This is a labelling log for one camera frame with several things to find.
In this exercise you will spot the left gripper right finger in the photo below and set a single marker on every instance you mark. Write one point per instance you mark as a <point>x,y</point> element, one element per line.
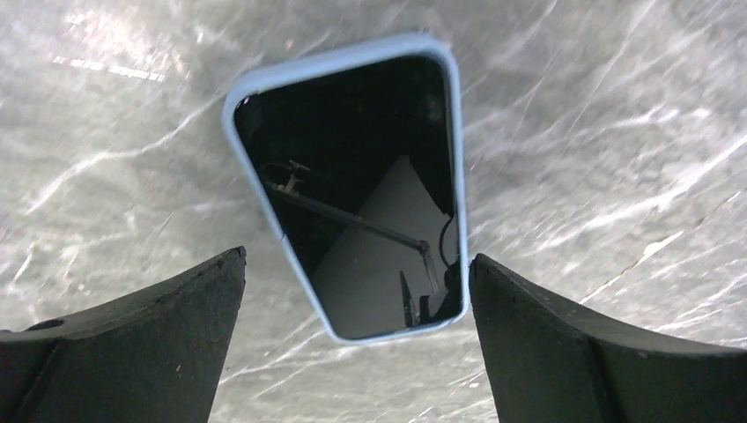
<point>550,359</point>

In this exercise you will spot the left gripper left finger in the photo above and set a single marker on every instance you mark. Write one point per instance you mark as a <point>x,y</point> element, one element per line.
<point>154,355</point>

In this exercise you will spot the phone in blue case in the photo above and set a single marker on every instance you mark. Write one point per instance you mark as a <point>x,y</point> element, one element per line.
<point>356,158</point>

